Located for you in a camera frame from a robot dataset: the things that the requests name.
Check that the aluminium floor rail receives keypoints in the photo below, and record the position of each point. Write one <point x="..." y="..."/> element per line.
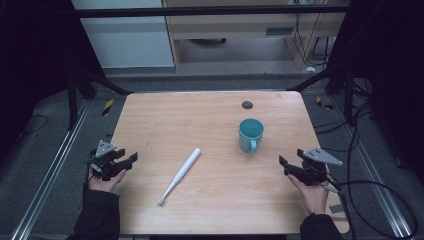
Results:
<point x="50" y="173"/>
<point x="376" y="180"/>

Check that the person's right hand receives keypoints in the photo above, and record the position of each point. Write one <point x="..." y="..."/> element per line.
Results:
<point x="315" y="198"/>

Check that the light wooden desk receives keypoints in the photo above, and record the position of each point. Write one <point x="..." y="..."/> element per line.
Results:
<point x="233" y="25"/>

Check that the person's left hand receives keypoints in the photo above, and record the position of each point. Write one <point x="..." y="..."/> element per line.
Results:
<point x="105" y="186"/>

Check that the black curtain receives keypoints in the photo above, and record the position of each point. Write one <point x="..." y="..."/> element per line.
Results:
<point x="393" y="83"/>
<point x="30" y="66"/>

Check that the white cabinet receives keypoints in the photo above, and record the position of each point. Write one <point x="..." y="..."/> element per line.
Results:
<point x="126" y="43"/>

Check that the black metal stand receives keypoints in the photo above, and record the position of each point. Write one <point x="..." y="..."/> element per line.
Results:
<point x="72" y="100"/>
<point x="348" y="96"/>

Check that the small white floor object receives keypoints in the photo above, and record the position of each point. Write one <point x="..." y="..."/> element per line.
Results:
<point x="310" y="69"/>

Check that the yellow black striped tape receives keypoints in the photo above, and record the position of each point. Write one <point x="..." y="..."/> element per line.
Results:
<point x="324" y="104"/>
<point x="107" y="107"/>

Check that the white electric toothbrush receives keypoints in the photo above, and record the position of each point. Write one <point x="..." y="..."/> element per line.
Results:
<point x="185" y="170"/>

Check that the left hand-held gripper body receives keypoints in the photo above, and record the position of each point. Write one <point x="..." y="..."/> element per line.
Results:
<point x="106" y="165"/>

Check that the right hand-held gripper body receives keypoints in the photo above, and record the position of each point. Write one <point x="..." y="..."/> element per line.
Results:
<point x="313" y="171"/>

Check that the grey tape piece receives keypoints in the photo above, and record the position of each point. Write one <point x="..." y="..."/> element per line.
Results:
<point x="337" y="208"/>

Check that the dark round table grommet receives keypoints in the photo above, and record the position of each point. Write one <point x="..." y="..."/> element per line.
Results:
<point x="247" y="105"/>

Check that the black horizontal bar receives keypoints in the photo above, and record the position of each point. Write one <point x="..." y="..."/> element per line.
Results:
<point x="200" y="11"/>

